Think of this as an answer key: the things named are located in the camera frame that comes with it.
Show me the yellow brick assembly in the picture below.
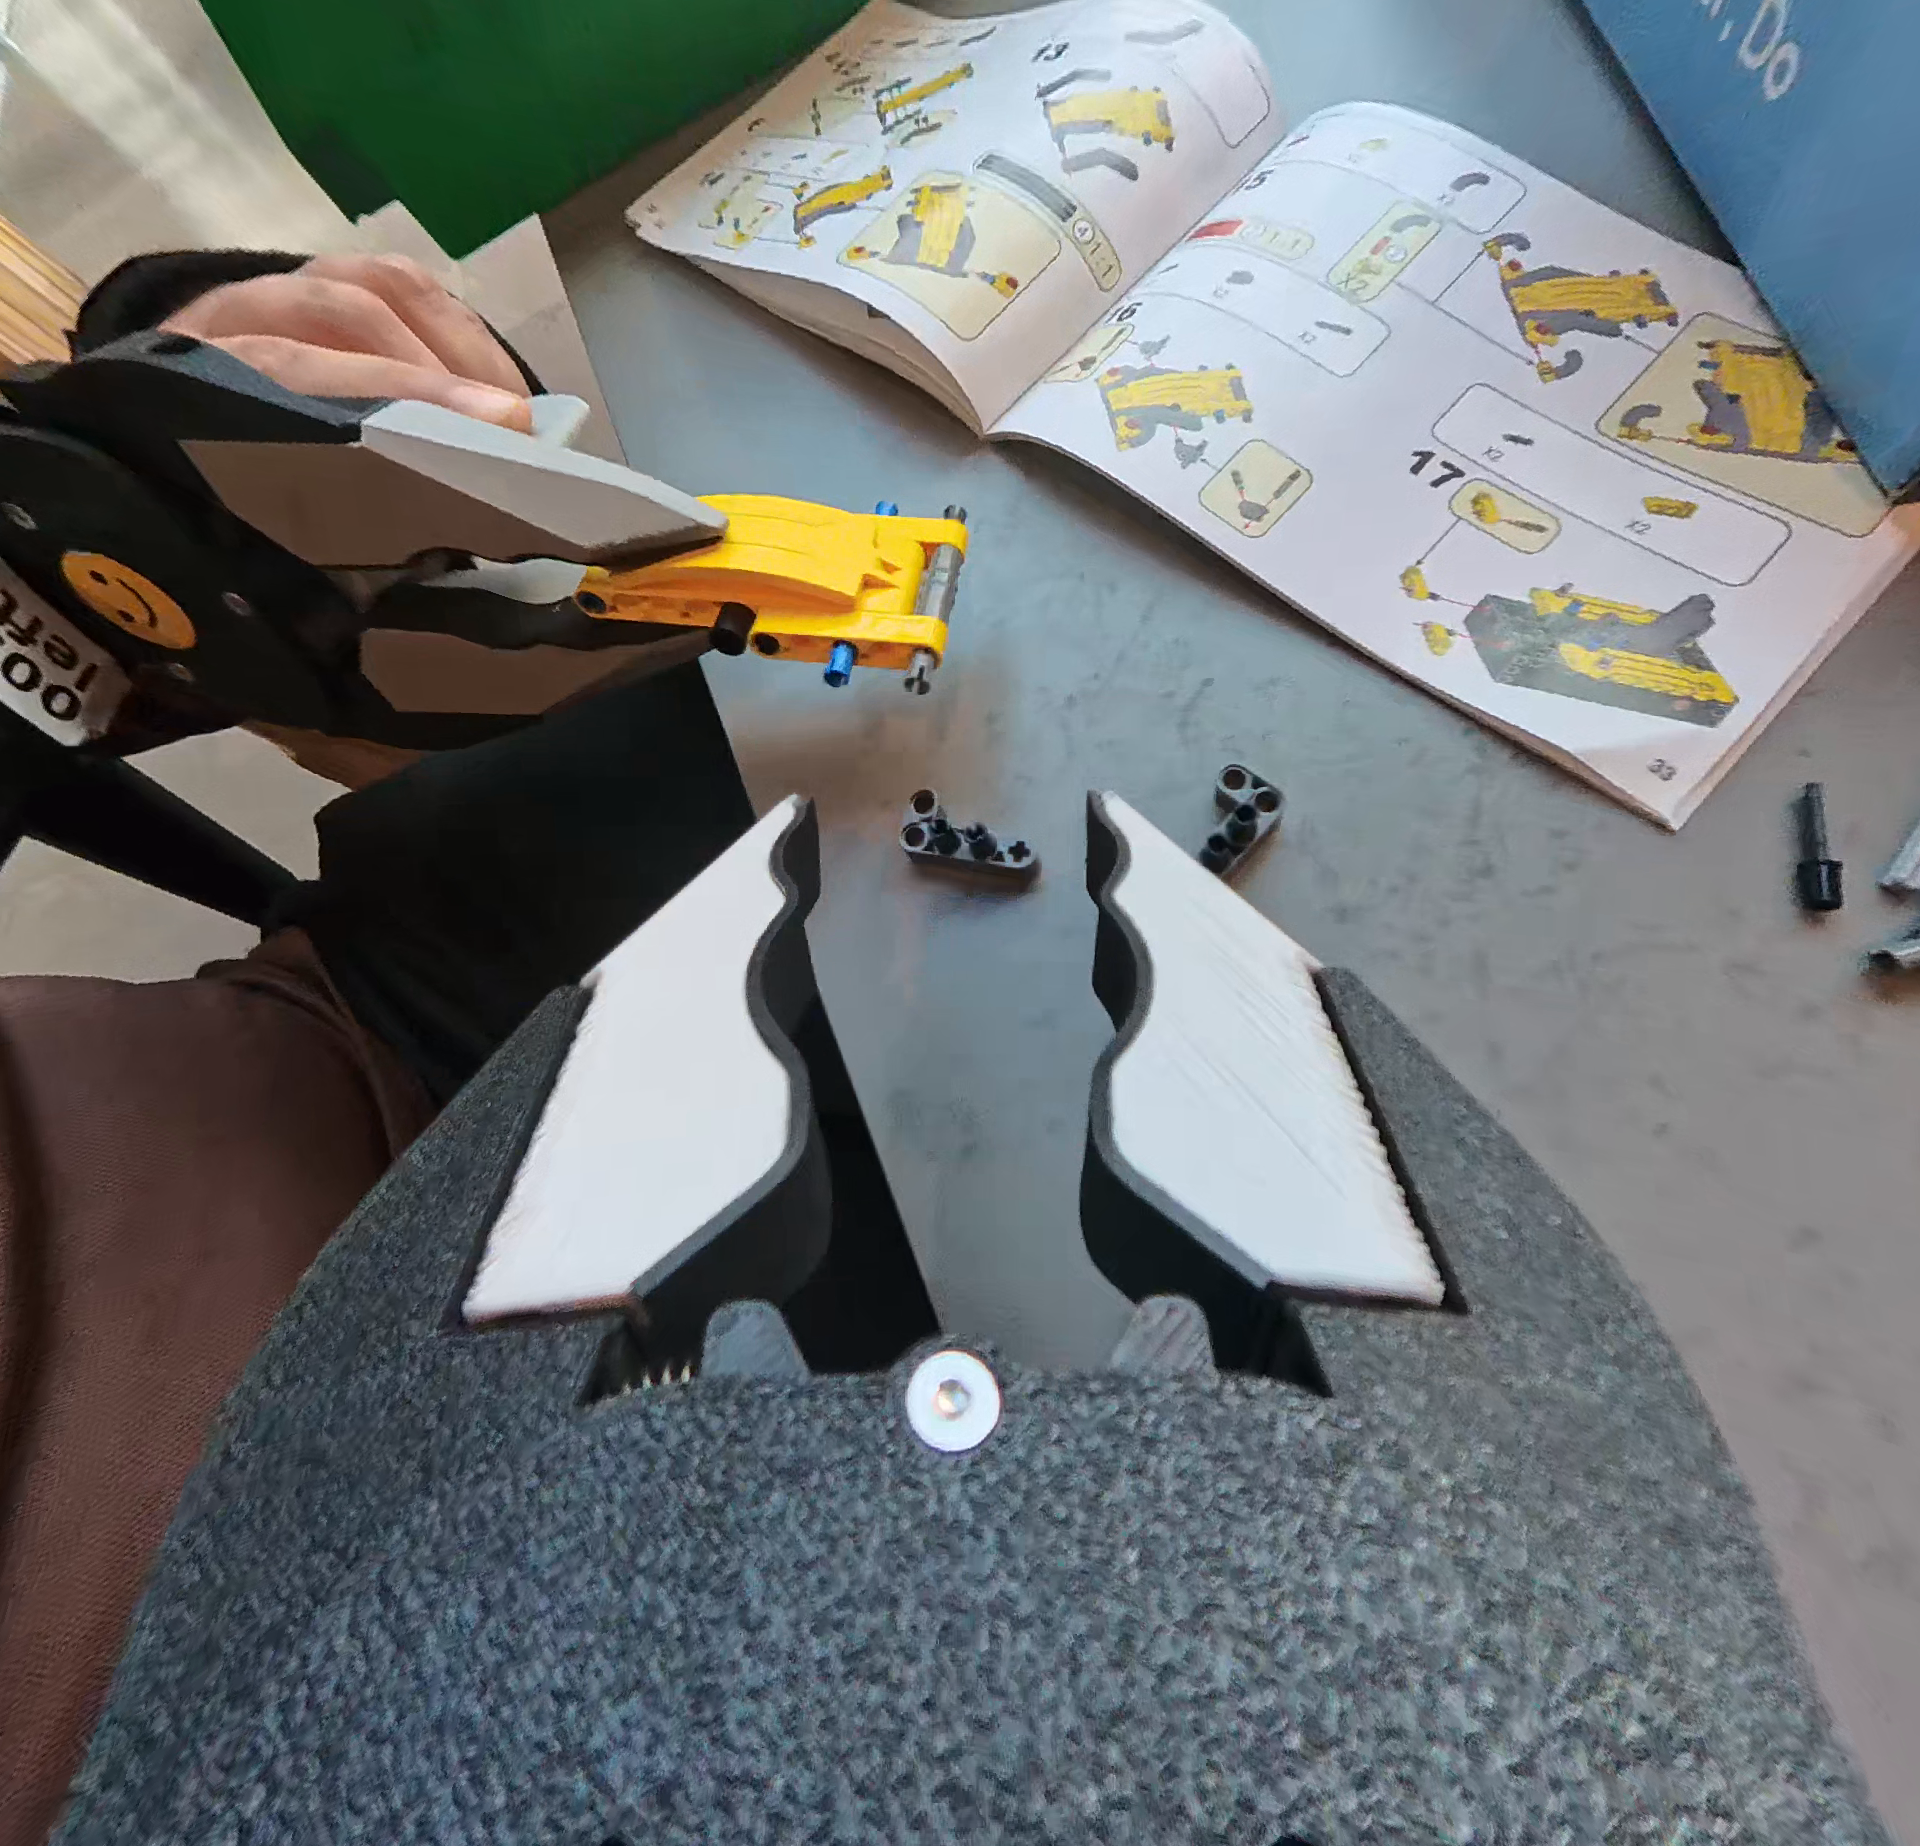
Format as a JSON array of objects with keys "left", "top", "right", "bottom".
[{"left": 577, "top": 493, "right": 968, "bottom": 698}]

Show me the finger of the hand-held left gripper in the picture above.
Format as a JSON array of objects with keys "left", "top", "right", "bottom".
[
  {"left": 351, "top": 583, "right": 754, "bottom": 724},
  {"left": 177, "top": 436, "right": 732, "bottom": 570}
]

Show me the blue cardboard box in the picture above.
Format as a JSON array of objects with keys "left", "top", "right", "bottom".
[{"left": 1531, "top": 0, "right": 1920, "bottom": 497}]

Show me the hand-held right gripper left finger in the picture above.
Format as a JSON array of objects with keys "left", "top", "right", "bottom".
[{"left": 462, "top": 794, "right": 834, "bottom": 1329}]

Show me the black axle brick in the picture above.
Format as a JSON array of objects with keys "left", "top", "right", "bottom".
[{"left": 1791, "top": 781, "right": 1848, "bottom": 916}]

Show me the green plastic bin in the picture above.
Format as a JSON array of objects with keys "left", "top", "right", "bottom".
[{"left": 157, "top": 0, "right": 992, "bottom": 263}]

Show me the grey desk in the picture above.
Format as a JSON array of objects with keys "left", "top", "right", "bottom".
[{"left": 540, "top": 0, "right": 1920, "bottom": 1846}]

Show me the pile of small bricks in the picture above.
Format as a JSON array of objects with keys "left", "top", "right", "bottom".
[{"left": 1860, "top": 820, "right": 1920, "bottom": 979}]

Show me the black office chair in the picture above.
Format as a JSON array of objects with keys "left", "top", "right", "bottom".
[{"left": 0, "top": 736, "right": 303, "bottom": 934}]

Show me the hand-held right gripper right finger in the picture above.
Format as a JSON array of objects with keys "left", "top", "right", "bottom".
[{"left": 1080, "top": 789, "right": 1449, "bottom": 1339}]

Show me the wooden post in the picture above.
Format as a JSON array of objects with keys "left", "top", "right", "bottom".
[{"left": 0, "top": 210, "right": 92, "bottom": 372}]

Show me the person's left hand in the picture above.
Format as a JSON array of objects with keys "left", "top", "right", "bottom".
[{"left": 157, "top": 255, "right": 540, "bottom": 436}]

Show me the open instruction booklet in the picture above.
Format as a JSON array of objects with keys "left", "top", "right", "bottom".
[{"left": 629, "top": 0, "right": 1920, "bottom": 833}]

